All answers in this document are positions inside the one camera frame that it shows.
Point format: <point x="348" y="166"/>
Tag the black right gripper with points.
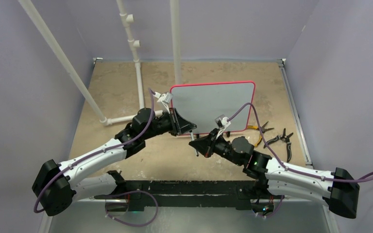
<point x="206" y="144"/>

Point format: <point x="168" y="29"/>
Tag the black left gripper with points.
<point x="178" y="125"/>

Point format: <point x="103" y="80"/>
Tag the black silver marker pen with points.
<point x="193" y="144"/>

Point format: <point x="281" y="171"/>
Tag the whiteboard with pink frame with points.
<point x="202" y="103"/>

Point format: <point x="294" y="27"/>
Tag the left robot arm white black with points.
<point x="57" y="185"/>

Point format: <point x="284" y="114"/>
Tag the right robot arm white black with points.
<point x="334" y="189"/>

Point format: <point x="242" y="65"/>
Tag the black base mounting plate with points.
<point x="138" y="194"/>

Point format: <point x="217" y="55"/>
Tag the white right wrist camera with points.
<point x="223" y="123"/>

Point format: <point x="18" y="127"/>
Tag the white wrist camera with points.
<point x="164" y="100"/>
<point x="223" y="123"/>

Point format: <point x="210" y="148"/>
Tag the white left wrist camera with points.
<point x="164" y="100"/>

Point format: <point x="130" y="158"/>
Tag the yellow handled pliers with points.
<point x="261" y="130"/>

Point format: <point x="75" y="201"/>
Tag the black handled wire stripper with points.
<point x="286" y="139"/>

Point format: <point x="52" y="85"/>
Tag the aluminium extrusion rail frame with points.
<point x="58" y="185"/>

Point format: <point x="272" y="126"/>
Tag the white PVC pipe frame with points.
<point x="126" y="20"/>

